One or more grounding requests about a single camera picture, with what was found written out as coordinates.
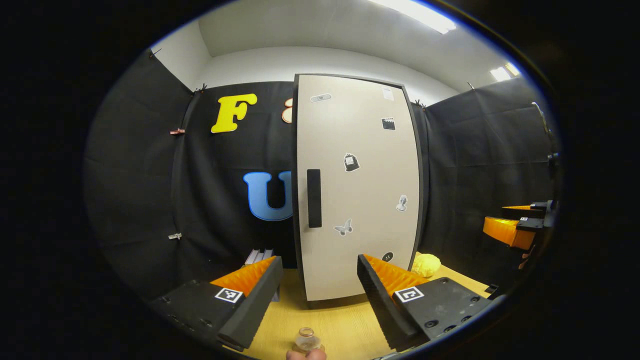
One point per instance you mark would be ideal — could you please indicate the blue spine book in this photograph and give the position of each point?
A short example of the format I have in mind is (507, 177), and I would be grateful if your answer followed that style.
(268, 253)

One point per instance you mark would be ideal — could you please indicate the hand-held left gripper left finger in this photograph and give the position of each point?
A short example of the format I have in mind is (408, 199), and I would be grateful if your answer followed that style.
(255, 307)

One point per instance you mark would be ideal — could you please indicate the small ceiling light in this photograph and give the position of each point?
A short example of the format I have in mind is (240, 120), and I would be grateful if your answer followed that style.
(504, 72)

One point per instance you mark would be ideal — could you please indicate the yellow fuzzy object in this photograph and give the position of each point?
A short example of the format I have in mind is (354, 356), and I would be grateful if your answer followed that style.
(426, 265)

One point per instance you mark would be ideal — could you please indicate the beige cabinet door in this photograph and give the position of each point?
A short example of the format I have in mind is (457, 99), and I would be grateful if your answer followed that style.
(360, 190)

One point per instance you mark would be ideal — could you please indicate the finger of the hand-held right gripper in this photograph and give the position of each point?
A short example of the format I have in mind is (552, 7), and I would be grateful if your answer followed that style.
(525, 212)
(507, 231)

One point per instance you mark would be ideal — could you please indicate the white spine book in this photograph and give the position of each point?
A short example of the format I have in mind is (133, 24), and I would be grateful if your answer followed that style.
(258, 255)

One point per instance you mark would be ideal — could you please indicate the pink backdrop clip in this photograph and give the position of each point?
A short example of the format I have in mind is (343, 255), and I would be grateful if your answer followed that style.
(177, 131)

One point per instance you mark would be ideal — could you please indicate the dark grey cabinet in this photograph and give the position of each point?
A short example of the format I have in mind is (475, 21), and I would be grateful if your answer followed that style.
(294, 240)

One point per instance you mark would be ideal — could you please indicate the clear bottle with red label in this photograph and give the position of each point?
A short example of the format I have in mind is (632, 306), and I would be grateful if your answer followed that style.
(306, 340)

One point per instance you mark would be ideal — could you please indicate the black backdrop cloth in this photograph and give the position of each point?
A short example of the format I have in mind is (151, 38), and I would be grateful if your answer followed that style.
(140, 175)

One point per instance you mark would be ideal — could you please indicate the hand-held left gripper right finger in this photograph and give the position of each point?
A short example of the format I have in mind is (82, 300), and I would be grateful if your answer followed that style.
(382, 305)

